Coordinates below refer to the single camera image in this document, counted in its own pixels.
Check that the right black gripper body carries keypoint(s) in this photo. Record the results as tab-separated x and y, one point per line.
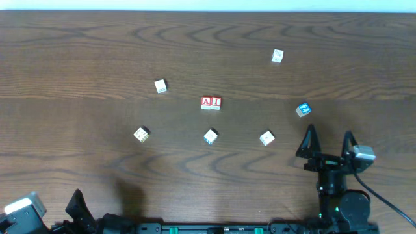
328	161

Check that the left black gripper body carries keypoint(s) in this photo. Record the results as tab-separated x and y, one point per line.
77	208

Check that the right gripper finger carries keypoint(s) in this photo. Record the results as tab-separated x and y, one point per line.
310	146
349	142

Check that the blue number 2 block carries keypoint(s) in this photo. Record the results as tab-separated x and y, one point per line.
303	110

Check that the red letter I block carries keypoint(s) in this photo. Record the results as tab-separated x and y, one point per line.
216	103

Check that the red letter A block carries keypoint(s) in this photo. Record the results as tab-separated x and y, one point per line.
206	102

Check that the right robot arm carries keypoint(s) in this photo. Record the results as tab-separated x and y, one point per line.
342	210

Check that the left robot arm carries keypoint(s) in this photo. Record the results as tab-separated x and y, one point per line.
108	224

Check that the white block red Q side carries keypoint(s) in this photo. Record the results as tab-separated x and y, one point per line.
266	138

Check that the white block far right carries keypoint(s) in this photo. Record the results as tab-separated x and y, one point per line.
277	56

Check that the white block blue side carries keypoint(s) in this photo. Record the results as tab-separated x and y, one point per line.
210	136

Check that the white block yellow picture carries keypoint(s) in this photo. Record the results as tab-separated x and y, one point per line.
141	134

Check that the plain white wooden block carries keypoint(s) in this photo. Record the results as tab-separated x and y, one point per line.
160	86

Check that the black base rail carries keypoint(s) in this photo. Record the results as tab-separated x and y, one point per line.
273	228

